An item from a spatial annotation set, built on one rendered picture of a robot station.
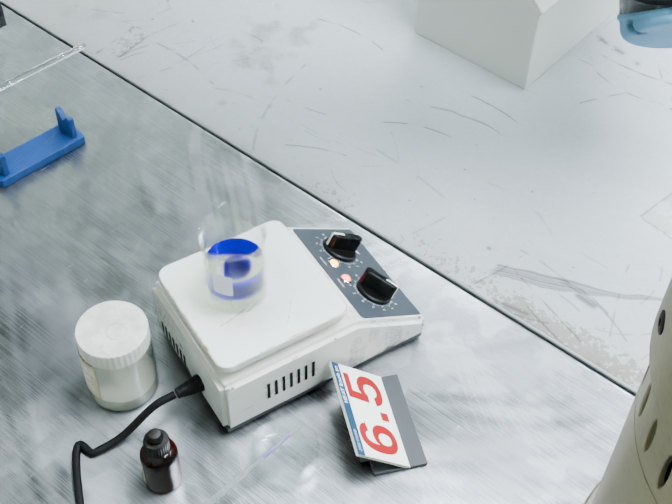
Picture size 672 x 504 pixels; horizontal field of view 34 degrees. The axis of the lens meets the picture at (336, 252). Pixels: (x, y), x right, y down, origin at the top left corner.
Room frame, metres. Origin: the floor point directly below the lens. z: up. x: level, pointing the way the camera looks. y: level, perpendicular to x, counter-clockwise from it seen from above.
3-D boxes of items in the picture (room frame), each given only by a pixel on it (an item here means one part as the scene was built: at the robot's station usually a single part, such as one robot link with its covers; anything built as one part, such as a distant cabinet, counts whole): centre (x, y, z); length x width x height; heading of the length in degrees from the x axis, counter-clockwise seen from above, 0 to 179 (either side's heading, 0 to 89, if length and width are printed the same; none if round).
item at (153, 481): (0.43, 0.13, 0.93); 0.03 x 0.03 x 0.07
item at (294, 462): (0.45, 0.04, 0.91); 0.06 x 0.06 x 0.02
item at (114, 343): (0.52, 0.18, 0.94); 0.06 x 0.06 x 0.08
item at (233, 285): (0.56, 0.08, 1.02); 0.06 x 0.05 x 0.08; 10
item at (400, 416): (0.48, -0.04, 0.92); 0.09 x 0.06 x 0.04; 15
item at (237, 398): (0.57, 0.05, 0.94); 0.22 x 0.13 x 0.08; 123
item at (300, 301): (0.56, 0.07, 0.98); 0.12 x 0.12 x 0.01; 33
